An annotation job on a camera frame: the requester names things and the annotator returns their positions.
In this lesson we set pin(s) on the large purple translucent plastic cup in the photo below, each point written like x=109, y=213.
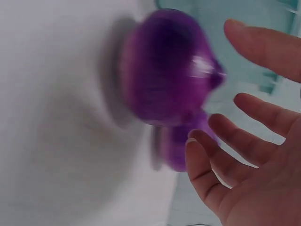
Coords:
x=164, y=70

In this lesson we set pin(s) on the person's right hand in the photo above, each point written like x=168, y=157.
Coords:
x=265, y=193

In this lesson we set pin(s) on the small purple translucent plastic cup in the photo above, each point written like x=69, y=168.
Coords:
x=176, y=146

